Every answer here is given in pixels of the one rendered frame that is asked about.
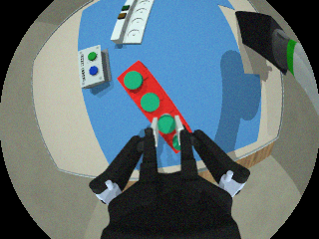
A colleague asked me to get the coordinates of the blue flat mat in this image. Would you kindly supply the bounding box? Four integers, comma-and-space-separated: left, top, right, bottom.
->
78, 0, 261, 164

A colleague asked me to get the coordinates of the green round cap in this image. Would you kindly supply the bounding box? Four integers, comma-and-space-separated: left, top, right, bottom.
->
141, 93, 160, 112
172, 135, 180, 150
124, 71, 144, 90
158, 115, 175, 133

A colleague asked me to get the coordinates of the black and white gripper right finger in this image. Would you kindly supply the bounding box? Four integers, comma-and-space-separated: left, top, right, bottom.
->
174, 116, 250, 205

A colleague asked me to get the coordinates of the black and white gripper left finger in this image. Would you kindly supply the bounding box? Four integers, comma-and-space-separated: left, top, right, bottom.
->
89, 118, 159, 208

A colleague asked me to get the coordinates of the red tube rack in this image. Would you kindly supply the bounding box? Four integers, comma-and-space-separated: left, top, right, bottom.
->
117, 60, 192, 153

